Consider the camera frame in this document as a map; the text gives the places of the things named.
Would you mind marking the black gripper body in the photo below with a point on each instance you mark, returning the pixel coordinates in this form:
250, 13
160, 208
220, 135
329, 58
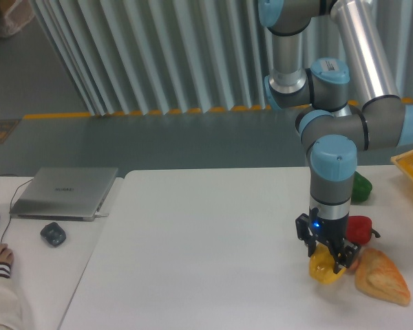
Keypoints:
330, 233

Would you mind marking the yellow bell pepper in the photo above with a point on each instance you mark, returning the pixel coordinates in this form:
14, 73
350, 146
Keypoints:
321, 266

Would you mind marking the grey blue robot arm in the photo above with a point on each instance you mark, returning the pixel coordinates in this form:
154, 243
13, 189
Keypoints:
350, 106

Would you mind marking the cream striped sleeve forearm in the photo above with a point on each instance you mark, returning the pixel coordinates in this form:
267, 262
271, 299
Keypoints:
11, 316

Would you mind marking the red bell pepper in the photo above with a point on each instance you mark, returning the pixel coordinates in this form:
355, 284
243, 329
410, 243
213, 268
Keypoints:
360, 230

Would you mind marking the green bell pepper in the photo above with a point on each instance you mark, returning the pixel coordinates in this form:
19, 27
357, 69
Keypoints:
361, 188

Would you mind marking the person's hand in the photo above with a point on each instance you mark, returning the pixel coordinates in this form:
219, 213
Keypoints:
6, 255

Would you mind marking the brown egg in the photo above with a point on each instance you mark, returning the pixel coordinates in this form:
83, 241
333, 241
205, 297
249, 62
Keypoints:
354, 265

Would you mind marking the toasted bread piece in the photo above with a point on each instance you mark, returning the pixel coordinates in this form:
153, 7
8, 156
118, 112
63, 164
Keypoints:
378, 277

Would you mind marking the silver closed laptop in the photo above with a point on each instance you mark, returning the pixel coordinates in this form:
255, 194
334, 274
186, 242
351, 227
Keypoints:
65, 193

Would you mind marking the corrugated metal partition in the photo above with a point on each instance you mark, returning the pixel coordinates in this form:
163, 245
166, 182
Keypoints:
193, 56

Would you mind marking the dark grey computer mouse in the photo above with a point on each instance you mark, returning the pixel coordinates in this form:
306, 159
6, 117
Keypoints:
53, 234

